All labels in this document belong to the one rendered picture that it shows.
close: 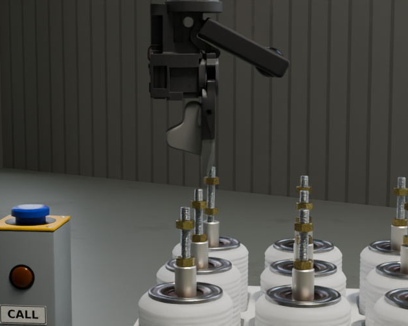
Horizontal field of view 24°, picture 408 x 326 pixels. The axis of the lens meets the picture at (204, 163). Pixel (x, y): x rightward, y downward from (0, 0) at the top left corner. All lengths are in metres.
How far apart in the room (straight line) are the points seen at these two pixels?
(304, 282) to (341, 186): 2.09
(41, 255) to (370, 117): 2.07
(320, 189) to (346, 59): 0.43
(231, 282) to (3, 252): 0.25
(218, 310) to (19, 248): 0.22
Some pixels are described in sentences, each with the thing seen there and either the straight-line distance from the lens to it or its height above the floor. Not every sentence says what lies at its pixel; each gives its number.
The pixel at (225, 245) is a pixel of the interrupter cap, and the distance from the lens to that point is 1.17.
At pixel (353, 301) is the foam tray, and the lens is 1.21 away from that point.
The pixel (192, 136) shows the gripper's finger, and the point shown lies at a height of 0.39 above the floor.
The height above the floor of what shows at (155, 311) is 0.24.
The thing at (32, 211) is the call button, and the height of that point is 0.33.
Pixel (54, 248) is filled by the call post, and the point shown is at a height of 0.29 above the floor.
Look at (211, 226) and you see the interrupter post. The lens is 1.17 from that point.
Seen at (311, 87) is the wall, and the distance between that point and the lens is 3.05.
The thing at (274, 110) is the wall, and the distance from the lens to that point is 3.12.
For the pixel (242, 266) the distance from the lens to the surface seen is 1.17.
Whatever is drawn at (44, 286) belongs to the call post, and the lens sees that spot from 1.00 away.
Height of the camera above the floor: 0.50
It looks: 7 degrees down
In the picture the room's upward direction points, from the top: straight up
